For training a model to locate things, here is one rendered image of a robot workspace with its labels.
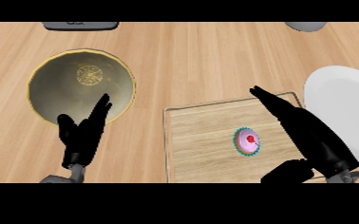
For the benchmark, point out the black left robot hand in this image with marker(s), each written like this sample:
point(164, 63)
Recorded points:
point(84, 136)

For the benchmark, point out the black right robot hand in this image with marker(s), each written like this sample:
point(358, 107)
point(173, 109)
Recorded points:
point(309, 129)

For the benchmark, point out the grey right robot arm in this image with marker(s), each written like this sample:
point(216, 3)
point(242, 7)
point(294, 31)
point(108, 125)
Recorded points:
point(343, 176)

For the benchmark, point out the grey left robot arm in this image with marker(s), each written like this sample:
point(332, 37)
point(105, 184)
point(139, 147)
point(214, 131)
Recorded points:
point(65, 175)

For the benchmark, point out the white plate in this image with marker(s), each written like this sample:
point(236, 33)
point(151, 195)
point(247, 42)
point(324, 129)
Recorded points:
point(334, 91)

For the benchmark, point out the pink cupcake with teal wrapper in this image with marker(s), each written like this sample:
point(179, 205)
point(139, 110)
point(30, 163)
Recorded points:
point(245, 141)

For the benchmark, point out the wooden tray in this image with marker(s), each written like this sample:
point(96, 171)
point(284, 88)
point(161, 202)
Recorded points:
point(210, 139)

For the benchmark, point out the dark bowl with gold rim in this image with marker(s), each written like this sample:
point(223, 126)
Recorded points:
point(78, 87)

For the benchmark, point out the pale grey round object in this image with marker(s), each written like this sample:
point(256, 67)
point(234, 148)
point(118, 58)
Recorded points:
point(306, 26)

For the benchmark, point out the dark grey flat appliance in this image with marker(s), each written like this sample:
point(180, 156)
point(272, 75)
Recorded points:
point(80, 25)

